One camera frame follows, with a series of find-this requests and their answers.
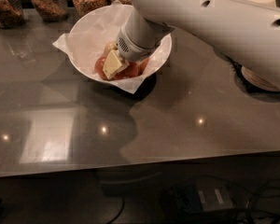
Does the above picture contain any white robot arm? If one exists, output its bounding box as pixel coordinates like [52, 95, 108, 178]
[116, 0, 280, 89]

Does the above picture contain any front stack of paper bowls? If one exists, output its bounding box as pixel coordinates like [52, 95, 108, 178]
[241, 66, 280, 92]

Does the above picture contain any far left glass jar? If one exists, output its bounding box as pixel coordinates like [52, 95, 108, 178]
[0, 0, 24, 29]

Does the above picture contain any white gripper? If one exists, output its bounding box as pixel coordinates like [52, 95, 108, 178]
[103, 28, 155, 80]

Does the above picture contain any white paper liner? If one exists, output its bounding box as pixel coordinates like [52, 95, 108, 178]
[52, 3, 173, 95]

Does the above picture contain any black tray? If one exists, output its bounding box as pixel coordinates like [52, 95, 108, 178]
[227, 57, 280, 94]

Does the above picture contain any black cable on floor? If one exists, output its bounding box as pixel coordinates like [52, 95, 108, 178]
[106, 196, 126, 224]

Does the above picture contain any white bowl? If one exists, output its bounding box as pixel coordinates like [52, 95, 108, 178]
[68, 5, 173, 85]

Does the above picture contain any black box under table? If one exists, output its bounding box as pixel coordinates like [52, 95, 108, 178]
[172, 181, 236, 215]

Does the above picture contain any yellow-green back apple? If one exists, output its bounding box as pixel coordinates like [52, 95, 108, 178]
[103, 41, 118, 56]

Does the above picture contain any red apple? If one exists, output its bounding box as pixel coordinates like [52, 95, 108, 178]
[138, 58, 149, 75]
[94, 57, 107, 80]
[114, 63, 139, 80]

